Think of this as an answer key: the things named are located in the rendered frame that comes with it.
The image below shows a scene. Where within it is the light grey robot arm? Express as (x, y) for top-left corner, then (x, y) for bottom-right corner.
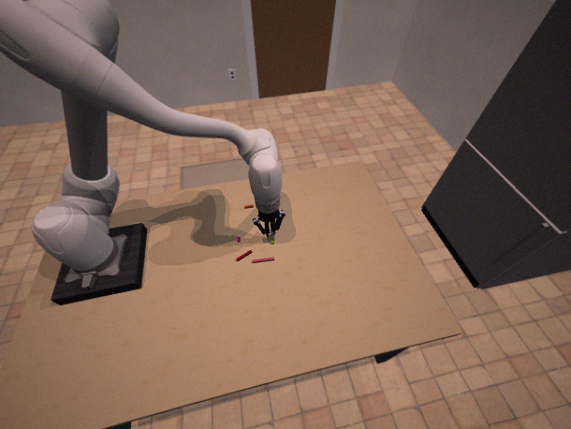
(0, 0), (282, 288)

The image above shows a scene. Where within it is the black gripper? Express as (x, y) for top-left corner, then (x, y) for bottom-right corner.
(253, 209), (286, 243)

